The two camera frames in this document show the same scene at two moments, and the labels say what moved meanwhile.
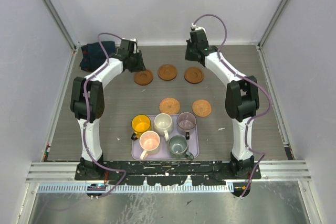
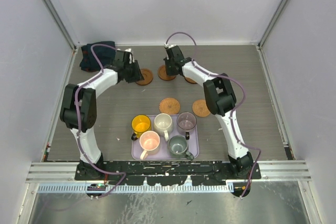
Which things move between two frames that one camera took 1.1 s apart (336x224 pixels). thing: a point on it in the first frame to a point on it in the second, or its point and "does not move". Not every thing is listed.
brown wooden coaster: [143, 77] does not move
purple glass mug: [186, 121] does not move
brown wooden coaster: [167, 72] does not move
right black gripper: [187, 56] to [169, 73]
